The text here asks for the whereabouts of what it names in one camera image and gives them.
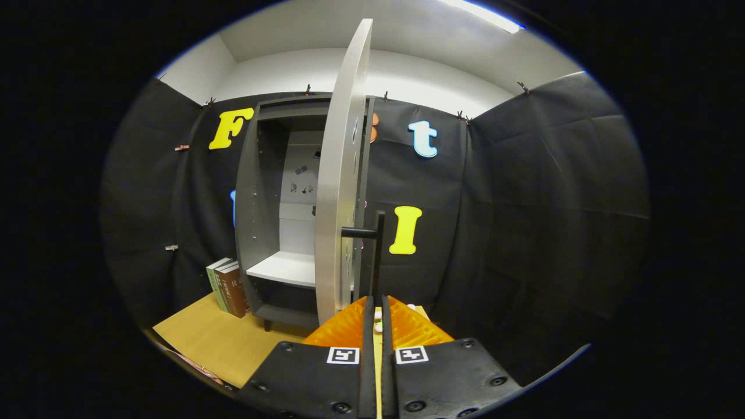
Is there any beige cabinet door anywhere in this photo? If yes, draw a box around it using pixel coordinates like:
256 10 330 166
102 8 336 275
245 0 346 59
314 19 374 325

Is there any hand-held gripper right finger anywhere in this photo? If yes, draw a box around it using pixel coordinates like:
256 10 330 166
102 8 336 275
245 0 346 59
381 295 523 419

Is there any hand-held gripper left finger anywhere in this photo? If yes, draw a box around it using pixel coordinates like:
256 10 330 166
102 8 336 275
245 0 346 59
236 296 378 419

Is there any brown book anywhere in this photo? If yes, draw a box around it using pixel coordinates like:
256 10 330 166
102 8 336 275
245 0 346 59
218 265 249 319

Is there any grey cabinet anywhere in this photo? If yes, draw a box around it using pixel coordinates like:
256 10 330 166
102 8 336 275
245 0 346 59
235 95 376 332

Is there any black backdrop cloth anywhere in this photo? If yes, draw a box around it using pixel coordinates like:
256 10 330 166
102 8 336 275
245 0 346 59
99 70 651 385

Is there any black door handle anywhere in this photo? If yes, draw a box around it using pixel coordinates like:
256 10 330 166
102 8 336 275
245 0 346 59
340 211 386 300

